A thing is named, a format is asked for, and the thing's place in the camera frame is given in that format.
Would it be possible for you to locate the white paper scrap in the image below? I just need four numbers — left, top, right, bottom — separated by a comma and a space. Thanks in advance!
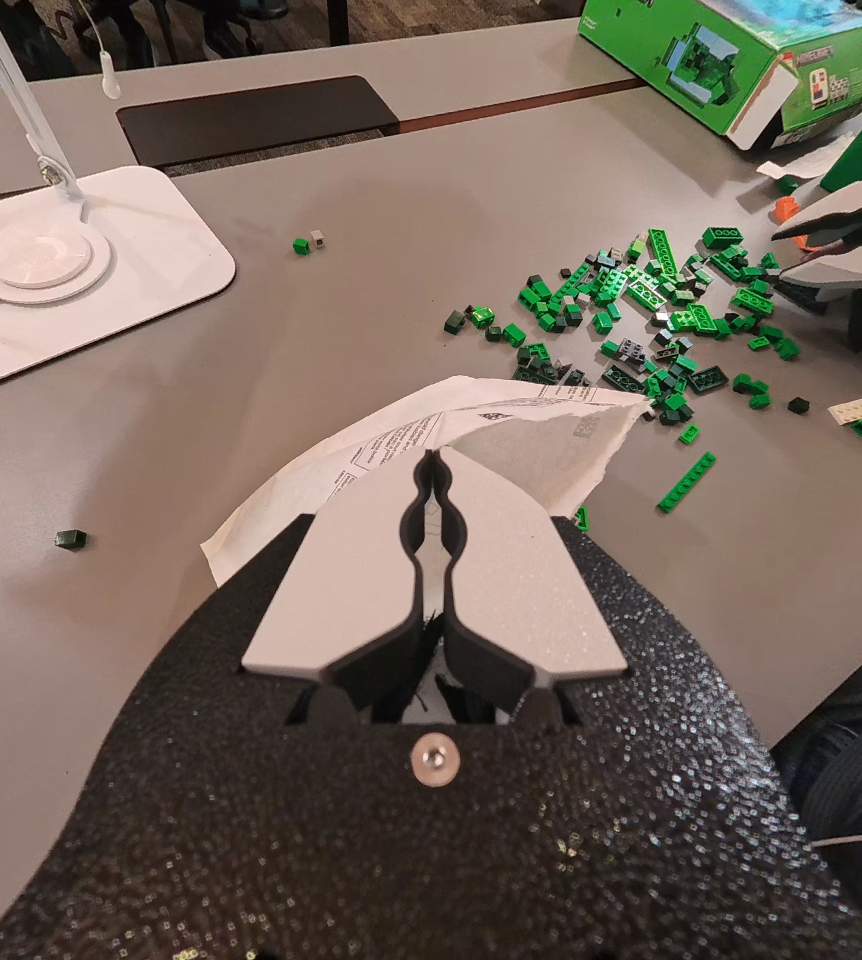
757, 131, 862, 181

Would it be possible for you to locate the white cable with plug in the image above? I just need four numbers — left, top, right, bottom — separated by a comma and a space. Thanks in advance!
78, 0, 123, 100

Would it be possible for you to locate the pile of green bricks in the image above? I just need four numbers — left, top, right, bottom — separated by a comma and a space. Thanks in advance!
442, 225, 862, 447

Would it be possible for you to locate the long narrow green plate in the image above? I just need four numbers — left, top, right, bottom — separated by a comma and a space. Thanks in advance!
656, 450, 719, 515

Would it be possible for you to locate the grey desk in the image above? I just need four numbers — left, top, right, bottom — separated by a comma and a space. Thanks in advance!
0, 15, 862, 960

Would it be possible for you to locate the torn white paper bag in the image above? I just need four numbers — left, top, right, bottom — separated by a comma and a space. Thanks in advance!
200, 375, 653, 590

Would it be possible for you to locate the black desk cable cover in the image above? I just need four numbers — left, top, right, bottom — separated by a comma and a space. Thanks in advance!
116, 75, 401, 170

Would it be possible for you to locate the green cardboard toy box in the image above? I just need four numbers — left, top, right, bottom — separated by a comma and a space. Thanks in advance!
577, 0, 862, 151

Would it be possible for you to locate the black office chair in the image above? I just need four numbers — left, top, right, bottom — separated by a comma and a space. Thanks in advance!
112, 0, 290, 61

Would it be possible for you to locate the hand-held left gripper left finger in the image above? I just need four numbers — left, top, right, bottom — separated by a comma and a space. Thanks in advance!
239, 448, 443, 712

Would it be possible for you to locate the long green plate with holes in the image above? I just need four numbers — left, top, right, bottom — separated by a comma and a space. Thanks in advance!
647, 227, 683, 277

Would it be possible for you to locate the orange brick separator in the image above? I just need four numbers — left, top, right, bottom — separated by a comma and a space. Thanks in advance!
772, 195, 811, 250

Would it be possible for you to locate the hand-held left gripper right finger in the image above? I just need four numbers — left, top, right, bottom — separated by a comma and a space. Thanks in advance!
434, 446, 629, 715

